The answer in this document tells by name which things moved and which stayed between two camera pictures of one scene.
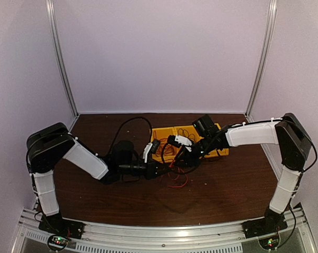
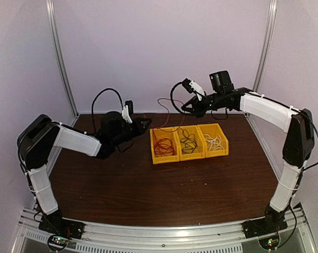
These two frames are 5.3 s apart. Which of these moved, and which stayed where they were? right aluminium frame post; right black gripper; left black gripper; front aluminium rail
Moved: left black gripper; right black gripper
Stayed: right aluminium frame post; front aluminium rail
